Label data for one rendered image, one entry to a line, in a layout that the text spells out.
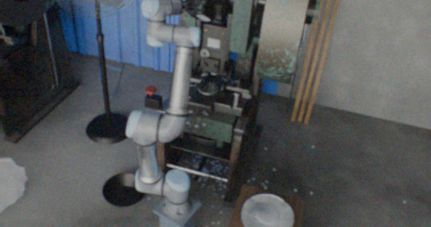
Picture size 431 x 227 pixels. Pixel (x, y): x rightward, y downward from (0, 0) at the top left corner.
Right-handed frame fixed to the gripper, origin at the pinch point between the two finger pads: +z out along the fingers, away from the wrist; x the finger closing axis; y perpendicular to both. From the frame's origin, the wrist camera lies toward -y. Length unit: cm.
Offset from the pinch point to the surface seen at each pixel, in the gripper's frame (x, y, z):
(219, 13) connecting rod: -9.5, -25.2, 28.5
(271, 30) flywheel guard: -9.6, 23.0, 16.5
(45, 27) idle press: -38, -181, -19
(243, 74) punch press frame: -52, -36, 62
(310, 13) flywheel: -5, 18, 53
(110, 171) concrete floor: -129, -92, -10
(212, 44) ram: -27.4, -28.9, 27.1
